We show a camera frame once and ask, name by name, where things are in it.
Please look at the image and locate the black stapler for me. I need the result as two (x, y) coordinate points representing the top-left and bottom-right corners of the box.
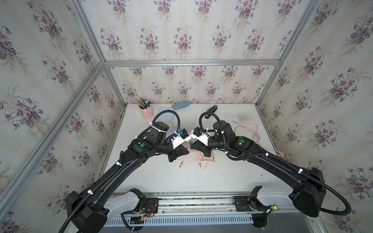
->
(207, 105), (218, 113)

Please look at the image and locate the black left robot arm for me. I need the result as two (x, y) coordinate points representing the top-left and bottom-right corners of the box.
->
(59, 110), (188, 233)

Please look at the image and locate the pink power strip cord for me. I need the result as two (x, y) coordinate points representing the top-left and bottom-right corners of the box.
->
(232, 120), (286, 158)

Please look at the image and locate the pink multi-head charging cable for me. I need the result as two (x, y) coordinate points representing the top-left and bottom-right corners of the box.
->
(189, 147), (216, 171)

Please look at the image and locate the blue fabric pencil case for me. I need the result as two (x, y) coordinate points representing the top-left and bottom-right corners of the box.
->
(172, 101), (190, 110)

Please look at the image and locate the coloured pens bundle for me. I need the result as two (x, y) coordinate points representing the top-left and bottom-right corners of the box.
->
(137, 98), (152, 110)

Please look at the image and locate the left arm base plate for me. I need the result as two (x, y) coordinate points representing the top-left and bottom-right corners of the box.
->
(119, 197), (160, 215)

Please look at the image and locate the aluminium rail frame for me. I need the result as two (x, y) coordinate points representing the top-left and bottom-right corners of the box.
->
(74, 192), (318, 219)

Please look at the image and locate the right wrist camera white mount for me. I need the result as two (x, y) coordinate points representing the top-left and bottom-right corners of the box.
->
(190, 127), (210, 146)

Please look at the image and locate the pink pen holder cup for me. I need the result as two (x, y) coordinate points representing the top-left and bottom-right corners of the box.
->
(141, 106), (154, 119)

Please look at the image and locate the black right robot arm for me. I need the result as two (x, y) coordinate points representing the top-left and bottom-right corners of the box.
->
(191, 112), (352, 217)

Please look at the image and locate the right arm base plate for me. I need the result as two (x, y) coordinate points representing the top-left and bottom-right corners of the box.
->
(233, 196), (277, 214)

